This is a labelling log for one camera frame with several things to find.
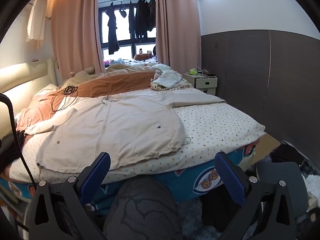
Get beige plush bear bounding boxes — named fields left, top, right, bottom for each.
left=61, top=67, right=103, bottom=88

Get crumpled pale fringed cloth pile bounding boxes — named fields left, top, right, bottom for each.
left=150, top=64, right=193, bottom=91

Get dotted white bed sheet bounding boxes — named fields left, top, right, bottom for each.
left=4, top=88, right=265, bottom=183

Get black cable with device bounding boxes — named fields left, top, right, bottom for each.
left=51, top=85, right=79, bottom=112

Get left pink curtain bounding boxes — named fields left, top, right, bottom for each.
left=52, top=0, right=105, bottom=80

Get dark clothes hanging at window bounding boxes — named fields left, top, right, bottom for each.
left=99, top=0, right=157, bottom=60

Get brown plush toy at window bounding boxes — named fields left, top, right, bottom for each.
left=134, top=48, right=153, bottom=61

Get cream padded headboard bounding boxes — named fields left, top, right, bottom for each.
left=0, top=57, right=57, bottom=138

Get white crumpled cloth on floor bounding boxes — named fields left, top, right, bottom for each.
left=305, top=174, right=320, bottom=200

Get green item on nightstand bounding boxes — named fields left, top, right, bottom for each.
left=189, top=69, right=198, bottom=75

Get orange-brown blanket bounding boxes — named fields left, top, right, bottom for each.
left=16, top=70, right=155, bottom=131

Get white two-drawer nightstand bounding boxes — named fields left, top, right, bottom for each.
left=182, top=74, right=217, bottom=95

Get white garment hanging on wall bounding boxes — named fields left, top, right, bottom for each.
left=27, top=0, right=48, bottom=49

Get right pink curtain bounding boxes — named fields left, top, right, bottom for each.
left=156, top=0, right=201, bottom=74

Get black garment on bed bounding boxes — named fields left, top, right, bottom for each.
left=0, top=133, right=20, bottom=173

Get dark trousered knee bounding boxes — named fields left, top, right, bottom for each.
left=103, top=176, right=183, bottom=239

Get pink curtain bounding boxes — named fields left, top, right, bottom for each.
left=156, top=0, right=201, bottom=74
left=52, top=0, right=105, bottom=80

